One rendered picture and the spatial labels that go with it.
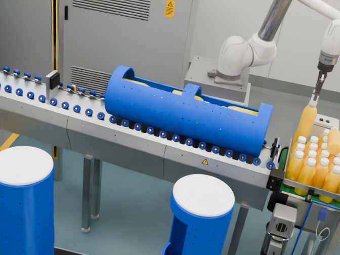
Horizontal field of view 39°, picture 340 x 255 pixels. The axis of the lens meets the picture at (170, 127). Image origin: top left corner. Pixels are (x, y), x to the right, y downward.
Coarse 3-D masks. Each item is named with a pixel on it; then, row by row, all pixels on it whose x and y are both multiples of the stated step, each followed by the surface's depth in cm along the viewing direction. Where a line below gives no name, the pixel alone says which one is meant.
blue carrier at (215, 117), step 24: (120, 72) 259; (120, 96) 255; (144, 96) 252; (168, 96) 250; (192, 96) 249; (144, 120) 258; (168, 120) 252; (192, 120) 248; (216, 120) 244; (240, 120) 242; (264, 120) 240; (216, 144) 254; (240, 144) 245
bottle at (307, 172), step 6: (306, 168) 235; (312, 168) 234; (300, 174) 238; (306, 174) 235; (312, 174) 235; (300, 180) 239; (306, 180) 237; (312, 180) 238; (300, 192) 241; (306, 192) 241
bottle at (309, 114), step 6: (306, 108) 248; (312, 108) 246; (306, 114) 248; (312, 114) 247; (300, 120) 253; (306, 120) 249; (312, 120) 249; (300, 126) 253; (306, 126) 250; (312, 126) 253; (300, 132) 254; (306, 132) 252
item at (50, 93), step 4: (52, 72) 280; (56, 72) 281; (48, 76) 275; (52, 76) 277; (56, 76) 279; (48, 80) 276; (52, 80) 276; (56, 80) 281; (48, 84) 277; (52, 84) 277; (56, 84) 282; (48, 88) 279; (52, 88) 279; (56, 88) 287; (48, 92) 280; (52, 92) 283; (56, 92) 288; (48, 96) 282; (52, 96) 285
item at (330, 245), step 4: (336, 224) 224; (336, 228) 223; (332, 232) 228; (336, 232) 224; (332, 236) 226; (336, 236) 225; (332, 240) 227; (336, 240) 226; (328, 244) 230; (332, 244) 228; (336, 244) 227; (328, 248) 230; (332, 248) 229; (324, 252) 234; (328, 252) 231; (332, 252) 230
